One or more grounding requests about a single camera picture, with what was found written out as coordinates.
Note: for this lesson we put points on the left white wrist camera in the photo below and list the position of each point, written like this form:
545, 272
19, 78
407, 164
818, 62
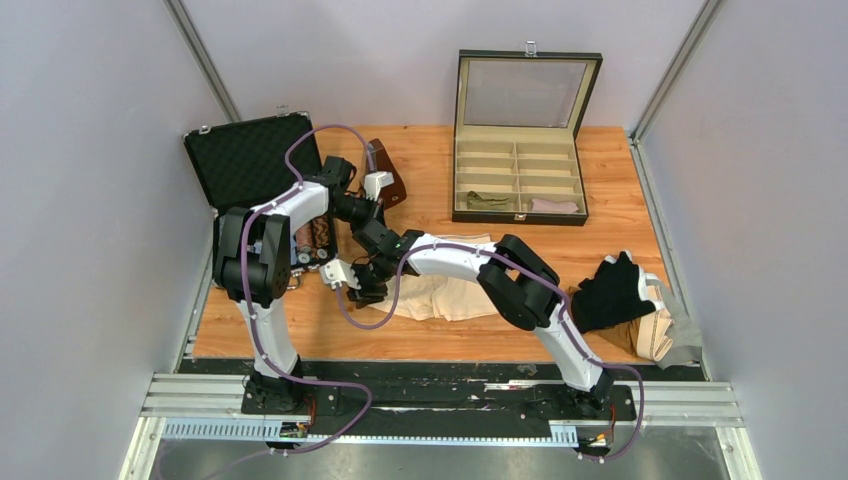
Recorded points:
373, 183

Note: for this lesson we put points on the grey cloth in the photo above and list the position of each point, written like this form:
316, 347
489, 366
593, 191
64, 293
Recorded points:
684, 333

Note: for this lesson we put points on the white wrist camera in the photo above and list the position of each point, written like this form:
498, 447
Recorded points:
337, 273
373, 183

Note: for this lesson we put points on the orange black chip stack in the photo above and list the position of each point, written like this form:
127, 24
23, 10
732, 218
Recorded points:
322, 237

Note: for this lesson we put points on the black poker chip case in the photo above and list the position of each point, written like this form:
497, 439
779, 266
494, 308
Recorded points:
241, 164

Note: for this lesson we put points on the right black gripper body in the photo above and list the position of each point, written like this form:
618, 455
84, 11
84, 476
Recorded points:
372, 279

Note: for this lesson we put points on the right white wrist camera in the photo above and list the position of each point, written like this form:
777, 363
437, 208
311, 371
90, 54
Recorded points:
337, 273

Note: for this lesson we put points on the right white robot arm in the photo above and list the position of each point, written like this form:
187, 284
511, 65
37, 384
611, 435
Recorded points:
522, 287

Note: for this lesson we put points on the black compartment display box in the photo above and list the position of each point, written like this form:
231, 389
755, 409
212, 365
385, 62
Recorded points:
517, 118

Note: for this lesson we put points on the pink cloth in box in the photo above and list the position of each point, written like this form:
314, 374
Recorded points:
540, 205

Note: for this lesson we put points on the olive green white underwear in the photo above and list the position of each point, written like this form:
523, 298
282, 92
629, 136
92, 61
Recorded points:
488, 202

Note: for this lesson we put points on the tan striped waistband underwear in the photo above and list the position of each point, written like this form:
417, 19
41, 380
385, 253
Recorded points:
627, 323

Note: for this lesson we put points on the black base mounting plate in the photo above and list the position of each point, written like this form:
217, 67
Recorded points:
421, 399

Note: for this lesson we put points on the beige underwear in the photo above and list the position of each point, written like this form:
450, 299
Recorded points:
441, 297

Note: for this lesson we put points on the aluminium frame rail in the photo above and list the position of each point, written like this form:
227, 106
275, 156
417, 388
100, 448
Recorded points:
219, 407

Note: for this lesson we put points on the wooden metronome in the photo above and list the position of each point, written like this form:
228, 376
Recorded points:
395, 193

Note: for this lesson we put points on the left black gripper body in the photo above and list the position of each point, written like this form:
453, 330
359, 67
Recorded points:
356, 211

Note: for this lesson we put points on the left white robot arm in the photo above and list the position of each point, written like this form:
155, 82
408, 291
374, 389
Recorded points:
253, 261

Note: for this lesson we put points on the green red chip stack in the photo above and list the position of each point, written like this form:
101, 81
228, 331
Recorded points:
303, 244

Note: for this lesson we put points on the black underwear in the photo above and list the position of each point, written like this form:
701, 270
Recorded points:
616, 294

